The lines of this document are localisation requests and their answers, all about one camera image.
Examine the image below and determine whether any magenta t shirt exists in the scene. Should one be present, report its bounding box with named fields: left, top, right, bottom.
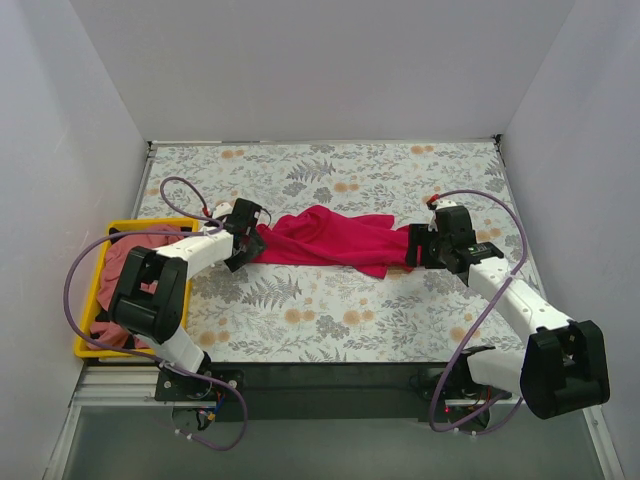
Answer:
left=255, top=205, right=411, bottom=279

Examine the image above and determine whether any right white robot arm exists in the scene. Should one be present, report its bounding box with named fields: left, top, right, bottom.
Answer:
left=406, top=200, right=610, bottom=419

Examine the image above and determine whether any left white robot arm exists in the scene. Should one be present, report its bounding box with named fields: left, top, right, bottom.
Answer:
left=108, top=199, right=266, bottom=400

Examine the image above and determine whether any floral patterned table mat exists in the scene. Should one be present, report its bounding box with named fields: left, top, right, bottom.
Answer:
left=135, top=141, right=524, bottom=362

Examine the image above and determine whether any black garment in bin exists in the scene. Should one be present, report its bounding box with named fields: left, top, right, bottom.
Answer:
left=108, top=227, right=135, bottom=244

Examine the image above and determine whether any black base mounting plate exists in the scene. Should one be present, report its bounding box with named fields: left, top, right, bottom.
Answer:
left=154, top=362, right=511, bottom=425

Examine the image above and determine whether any salmon pink t shirt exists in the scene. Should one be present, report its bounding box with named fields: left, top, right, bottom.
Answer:
left=88, top=224, right=181, bottom=349

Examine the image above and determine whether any yellow plastic bin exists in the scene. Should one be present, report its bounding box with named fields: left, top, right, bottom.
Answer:
left=74, top=217, right=199, bottom=359

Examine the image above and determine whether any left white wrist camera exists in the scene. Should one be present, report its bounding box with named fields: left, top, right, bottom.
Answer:
left=202, top=202, right=233, bottom=221

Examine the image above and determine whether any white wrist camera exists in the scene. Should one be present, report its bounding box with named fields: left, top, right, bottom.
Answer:
left=426, top=195, right=458, bottom=213
left=202, top=202, right=233, bottom=221

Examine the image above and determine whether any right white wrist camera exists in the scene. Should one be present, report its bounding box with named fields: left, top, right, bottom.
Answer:
left=426, top=195, right=458, bottom=213

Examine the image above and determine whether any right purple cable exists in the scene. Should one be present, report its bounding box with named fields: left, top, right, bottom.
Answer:
left=428, top=188, right=527, bottom=434

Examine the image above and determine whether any aluminium frame rail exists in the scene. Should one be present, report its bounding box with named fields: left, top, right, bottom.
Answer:
left=72, top=367, right=601, bottom=407

